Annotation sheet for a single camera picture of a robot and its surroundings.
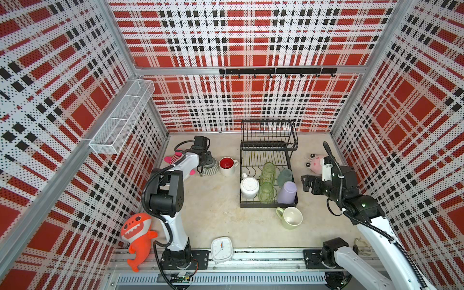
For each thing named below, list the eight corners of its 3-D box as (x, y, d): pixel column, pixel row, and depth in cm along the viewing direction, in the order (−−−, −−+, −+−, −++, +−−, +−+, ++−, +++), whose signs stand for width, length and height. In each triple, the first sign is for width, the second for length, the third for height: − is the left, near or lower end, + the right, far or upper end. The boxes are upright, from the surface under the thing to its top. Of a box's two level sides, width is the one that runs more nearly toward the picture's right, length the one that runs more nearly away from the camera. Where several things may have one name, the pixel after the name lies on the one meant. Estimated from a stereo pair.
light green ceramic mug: (276, 231, 83) (280, 224, 75) (274, 214, 88) (277, 206, 80) (299, 231, 83) (304, 224, 75) (295, 214, 88) (300, 206, 80)
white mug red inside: (218, 174, 103) (216, 166, 97) (223, 163, 108) (221, 155, 102) (233, 178, 101) (232, 170, 95) (237, 166, 106) (237, 158, 100)
